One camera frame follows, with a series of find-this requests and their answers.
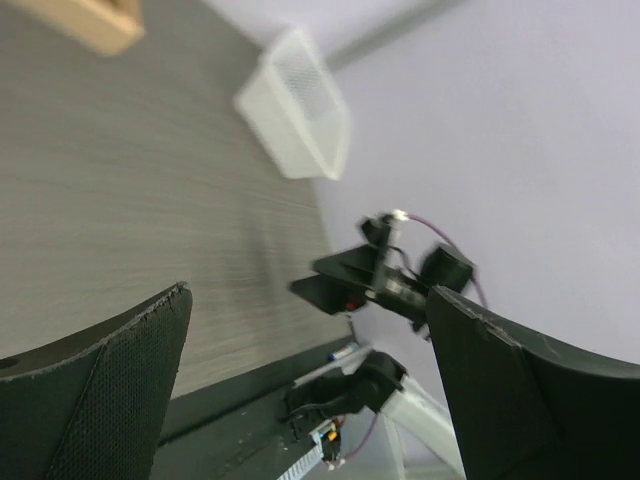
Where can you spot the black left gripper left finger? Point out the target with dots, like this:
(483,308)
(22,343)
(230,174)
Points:
(91,405)

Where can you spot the white plastic mesh basket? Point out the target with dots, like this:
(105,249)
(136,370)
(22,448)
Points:
(295,109)

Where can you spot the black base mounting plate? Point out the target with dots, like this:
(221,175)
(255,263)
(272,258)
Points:
(230,430)

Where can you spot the white slotted cable duct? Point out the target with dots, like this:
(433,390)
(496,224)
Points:
(300,468)

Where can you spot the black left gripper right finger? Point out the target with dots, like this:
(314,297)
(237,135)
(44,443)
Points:
(525,405)

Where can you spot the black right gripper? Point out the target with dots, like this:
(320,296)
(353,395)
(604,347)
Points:
(384,270)

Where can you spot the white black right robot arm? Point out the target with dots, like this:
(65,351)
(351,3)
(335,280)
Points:
(379,383)

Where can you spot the wooden clothes rack frame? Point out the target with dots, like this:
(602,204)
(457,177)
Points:
(107,28)

